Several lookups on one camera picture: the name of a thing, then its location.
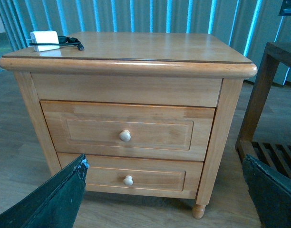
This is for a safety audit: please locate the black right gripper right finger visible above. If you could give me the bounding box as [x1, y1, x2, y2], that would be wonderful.
[242, 155, 291, 228]

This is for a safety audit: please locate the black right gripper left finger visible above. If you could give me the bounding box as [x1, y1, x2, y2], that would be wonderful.
[0, 154, 89, 228]

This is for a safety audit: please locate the wooden drawer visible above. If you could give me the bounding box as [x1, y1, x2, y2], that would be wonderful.
[57, 152, 204, 200]
[41, 100, 215, 161]

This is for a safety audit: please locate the black charger cable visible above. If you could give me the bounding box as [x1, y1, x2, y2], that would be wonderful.
[29, 35, 85, 51]

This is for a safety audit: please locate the white charger block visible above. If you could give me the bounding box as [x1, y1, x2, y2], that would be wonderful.
[26, 30, 60, 52]

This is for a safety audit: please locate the dark wooden side table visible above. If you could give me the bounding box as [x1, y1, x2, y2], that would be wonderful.
[235, 42, 291, 179]

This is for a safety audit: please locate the lower round wooden knob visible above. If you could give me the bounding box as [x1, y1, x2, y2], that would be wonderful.
[123, 175, 134, 186]

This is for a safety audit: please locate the round wooden knob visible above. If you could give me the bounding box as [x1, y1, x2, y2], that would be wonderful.
[119, 130, 131, 142]
[123, 175, 134, 186]

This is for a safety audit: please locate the upper round wooden knob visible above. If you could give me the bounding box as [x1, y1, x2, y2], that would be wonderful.
[119, 130, 131, 142]

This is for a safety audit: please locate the light wooden nightstand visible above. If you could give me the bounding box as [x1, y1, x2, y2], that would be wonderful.
[0, 32, 257, 219]

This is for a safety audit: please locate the grey pleated curtain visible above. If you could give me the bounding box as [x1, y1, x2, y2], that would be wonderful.
[0, 0, 291, 64]

